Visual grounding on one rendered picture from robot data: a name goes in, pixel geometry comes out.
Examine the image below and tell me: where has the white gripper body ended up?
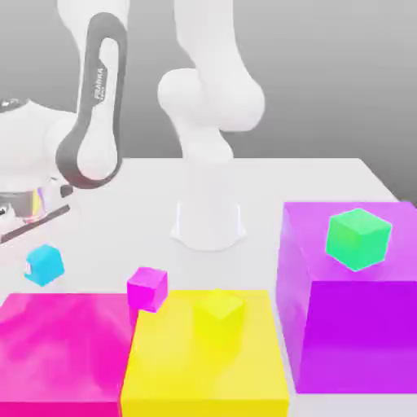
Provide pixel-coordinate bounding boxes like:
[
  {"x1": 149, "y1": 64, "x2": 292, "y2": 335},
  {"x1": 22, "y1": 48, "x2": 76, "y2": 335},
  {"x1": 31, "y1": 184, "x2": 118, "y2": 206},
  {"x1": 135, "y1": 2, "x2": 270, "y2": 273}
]
[{"x1": 0, "y1": 204, "x2": 78, "y2": 260}]

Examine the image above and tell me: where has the small cyan cube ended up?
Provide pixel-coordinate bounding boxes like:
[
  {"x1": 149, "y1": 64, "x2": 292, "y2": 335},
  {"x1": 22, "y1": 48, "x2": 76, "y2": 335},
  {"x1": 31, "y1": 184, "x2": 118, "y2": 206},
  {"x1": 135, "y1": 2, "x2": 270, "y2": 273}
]
[{"x1": 24, "y1": 243, "x2": 65, "y2": 288}]

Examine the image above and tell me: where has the small magenta cube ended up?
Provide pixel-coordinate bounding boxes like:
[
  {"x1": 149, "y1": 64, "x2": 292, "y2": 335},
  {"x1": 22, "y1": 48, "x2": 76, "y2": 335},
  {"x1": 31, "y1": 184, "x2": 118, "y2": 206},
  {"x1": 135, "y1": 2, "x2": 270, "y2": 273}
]
[{"x1": 125, "y1": 266, "x2": 169, "y2": 314}]

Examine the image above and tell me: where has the small yellow cube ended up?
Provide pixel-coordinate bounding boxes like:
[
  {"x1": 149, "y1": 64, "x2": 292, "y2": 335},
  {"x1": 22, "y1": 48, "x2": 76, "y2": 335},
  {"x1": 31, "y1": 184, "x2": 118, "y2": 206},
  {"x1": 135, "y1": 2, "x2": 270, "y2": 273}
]
[{"x1": 195, "y1": 288, "x2": 246, "y2": 323}]

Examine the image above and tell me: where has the small green cube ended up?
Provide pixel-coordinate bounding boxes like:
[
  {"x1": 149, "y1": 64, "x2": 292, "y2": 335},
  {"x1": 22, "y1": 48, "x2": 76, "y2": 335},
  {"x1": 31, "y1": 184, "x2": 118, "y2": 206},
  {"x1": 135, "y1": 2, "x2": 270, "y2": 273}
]
[{"x1": 324, "y1": 207, "x2": 393, "y2": 273}]

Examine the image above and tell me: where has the large pink box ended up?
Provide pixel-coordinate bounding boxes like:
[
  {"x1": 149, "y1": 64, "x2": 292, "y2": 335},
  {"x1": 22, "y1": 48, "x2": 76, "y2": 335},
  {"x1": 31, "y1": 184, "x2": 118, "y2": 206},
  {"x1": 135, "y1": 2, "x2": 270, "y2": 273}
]
[{"x1": 0, "y1": 292, "x2": 140, "y2": 417}]

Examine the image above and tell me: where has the large yellow box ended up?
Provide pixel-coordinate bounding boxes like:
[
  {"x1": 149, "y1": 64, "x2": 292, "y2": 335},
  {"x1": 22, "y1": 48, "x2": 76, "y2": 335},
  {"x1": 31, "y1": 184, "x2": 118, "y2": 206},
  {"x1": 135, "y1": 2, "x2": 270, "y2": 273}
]
[{"x1": 119, "y1": 288, "x2": 290, "y2": 417}]

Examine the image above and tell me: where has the large purple box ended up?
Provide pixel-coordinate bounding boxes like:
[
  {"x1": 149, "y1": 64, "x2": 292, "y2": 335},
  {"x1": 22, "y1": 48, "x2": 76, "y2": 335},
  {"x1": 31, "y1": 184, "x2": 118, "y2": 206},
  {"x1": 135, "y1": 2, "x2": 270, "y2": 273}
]
[{"x1": 275, "y1": 200, "x2": 417, "y2": 395}]

